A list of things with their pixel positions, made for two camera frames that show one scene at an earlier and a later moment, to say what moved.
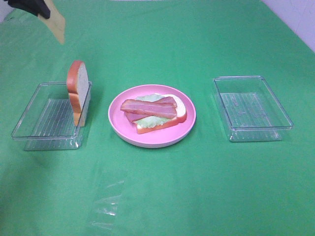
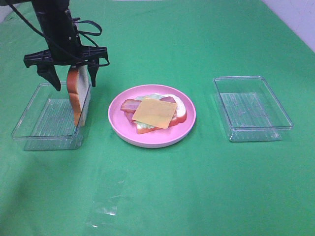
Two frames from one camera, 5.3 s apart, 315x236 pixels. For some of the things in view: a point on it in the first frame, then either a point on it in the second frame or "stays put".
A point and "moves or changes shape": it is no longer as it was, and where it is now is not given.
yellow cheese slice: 56,21 moves or changes shape
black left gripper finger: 39,7 -> 69,55
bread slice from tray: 181,117 stays put
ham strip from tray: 134,116 stays put
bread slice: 78,82 stays put
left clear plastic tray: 47,122 stays put
